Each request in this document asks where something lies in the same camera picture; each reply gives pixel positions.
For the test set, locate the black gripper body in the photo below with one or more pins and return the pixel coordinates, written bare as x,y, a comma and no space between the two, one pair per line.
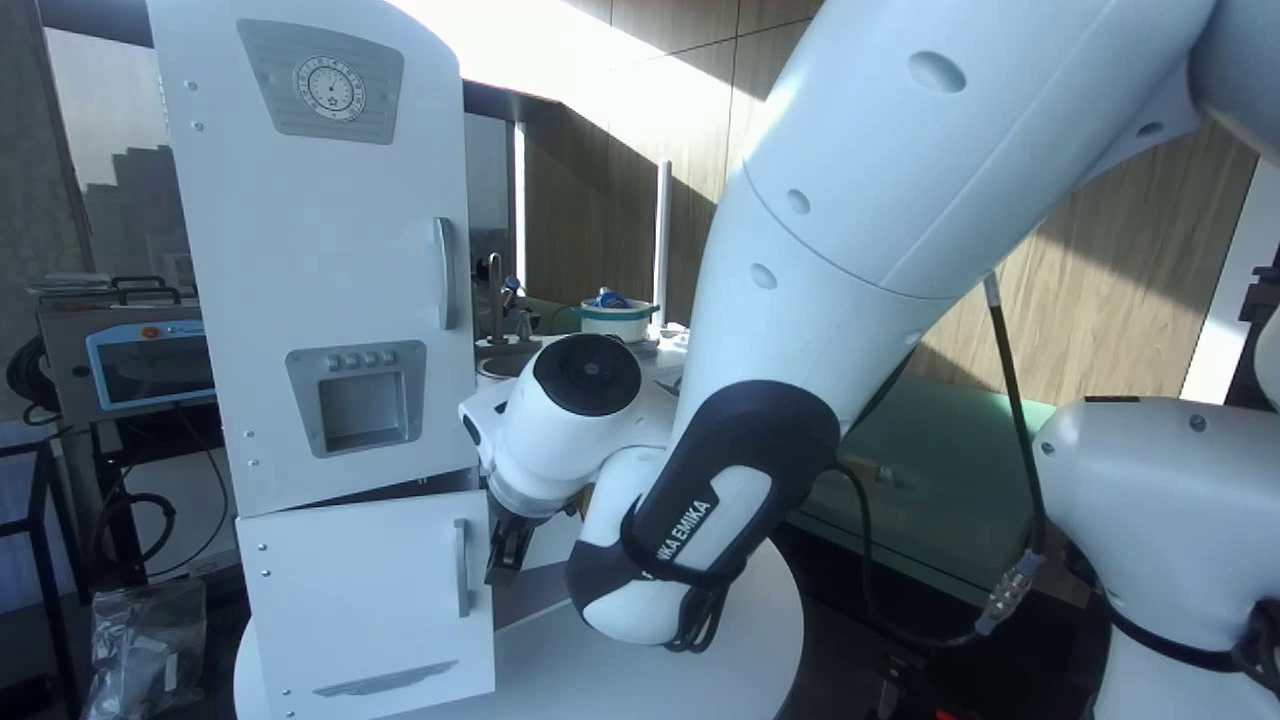
514,539

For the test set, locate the white door with grey vent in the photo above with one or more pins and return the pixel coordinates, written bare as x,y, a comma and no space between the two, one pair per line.
363,600

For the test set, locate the white door with ice dispenser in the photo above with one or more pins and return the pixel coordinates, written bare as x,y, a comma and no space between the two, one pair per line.
305,240

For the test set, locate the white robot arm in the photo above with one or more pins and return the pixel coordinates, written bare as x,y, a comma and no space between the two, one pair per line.
865,201

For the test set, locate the grey toy faucet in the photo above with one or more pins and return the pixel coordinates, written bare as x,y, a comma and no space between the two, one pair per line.
499,302

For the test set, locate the white toy cooking pot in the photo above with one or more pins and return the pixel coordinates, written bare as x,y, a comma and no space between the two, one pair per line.
617,318

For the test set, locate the white upright pole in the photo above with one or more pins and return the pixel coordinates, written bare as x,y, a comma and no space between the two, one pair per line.
663,240

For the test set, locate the clear plastic bag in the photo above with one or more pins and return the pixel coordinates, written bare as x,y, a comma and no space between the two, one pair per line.
144,652

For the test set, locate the device with blue screen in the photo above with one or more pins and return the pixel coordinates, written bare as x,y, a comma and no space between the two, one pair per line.
148,371

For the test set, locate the green mat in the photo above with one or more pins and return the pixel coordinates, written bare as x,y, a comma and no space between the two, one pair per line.
921,492

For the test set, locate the black metal stand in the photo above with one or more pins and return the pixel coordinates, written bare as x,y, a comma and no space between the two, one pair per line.
40,561

